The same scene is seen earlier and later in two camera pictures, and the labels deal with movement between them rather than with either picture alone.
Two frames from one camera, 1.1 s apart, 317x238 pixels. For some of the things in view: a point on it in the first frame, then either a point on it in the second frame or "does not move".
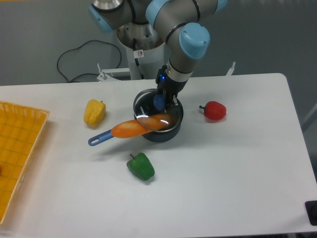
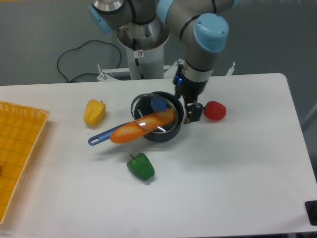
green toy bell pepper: (140, 165) does not move
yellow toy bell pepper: (95, 112) does not move
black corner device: (311, 208) does not move
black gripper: (171, 88) to (188, 89)
